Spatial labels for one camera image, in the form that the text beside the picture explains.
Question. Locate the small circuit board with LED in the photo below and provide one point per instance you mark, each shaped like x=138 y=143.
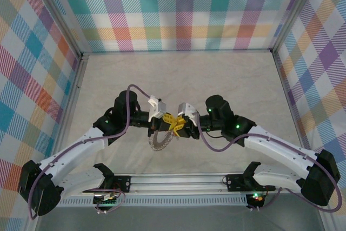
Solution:
x=255 y=198

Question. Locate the green circuit board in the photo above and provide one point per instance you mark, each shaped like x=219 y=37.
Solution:
x=106 y=201

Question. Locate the silver keyring bunch with keys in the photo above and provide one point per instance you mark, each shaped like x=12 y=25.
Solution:
x=159 y=144

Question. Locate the aluminium frame post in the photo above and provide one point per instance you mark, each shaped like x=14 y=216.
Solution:
x=62 y=17
x=294 y=12

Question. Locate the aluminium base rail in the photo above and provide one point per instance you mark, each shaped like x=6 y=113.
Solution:
x=178 y=183

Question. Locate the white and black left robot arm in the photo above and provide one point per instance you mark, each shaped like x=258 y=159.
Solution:
x=75 y=147

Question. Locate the aluminium back rail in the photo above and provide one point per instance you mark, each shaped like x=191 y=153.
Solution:
x=175 y=51

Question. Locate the aluminium side rail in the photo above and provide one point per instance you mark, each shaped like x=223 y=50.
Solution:
x=76 y=87
x=288 y=93

